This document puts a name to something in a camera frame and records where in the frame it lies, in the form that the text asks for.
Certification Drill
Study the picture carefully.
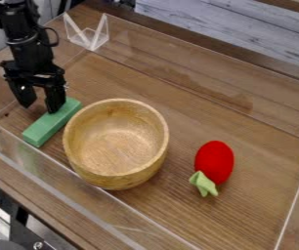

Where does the red felt strawberry toy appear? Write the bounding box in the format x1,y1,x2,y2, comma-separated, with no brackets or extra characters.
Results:
189,141,234,197

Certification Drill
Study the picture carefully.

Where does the clear acrylic corner bracket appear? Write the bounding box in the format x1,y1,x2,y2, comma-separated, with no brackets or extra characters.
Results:
62,14,109,52

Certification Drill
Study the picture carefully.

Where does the brown wooden bowl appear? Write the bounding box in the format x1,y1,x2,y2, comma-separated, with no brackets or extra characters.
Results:
62,99,169,190

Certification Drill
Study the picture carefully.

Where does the black metal stand base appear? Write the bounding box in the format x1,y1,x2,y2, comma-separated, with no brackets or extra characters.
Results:
0,207,57,250

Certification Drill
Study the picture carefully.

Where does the green rectangular block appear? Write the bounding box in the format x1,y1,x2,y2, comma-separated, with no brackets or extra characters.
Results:
22,98,82,147

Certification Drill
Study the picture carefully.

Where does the clear acrylic tray wall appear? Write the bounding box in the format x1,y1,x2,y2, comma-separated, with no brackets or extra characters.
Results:
0,126,198,250

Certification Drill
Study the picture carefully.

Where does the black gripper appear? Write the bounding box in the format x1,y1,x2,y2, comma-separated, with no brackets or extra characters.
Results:
0,45,66,113

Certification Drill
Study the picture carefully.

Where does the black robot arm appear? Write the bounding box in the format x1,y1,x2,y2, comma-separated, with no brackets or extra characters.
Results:
0,0,66,113

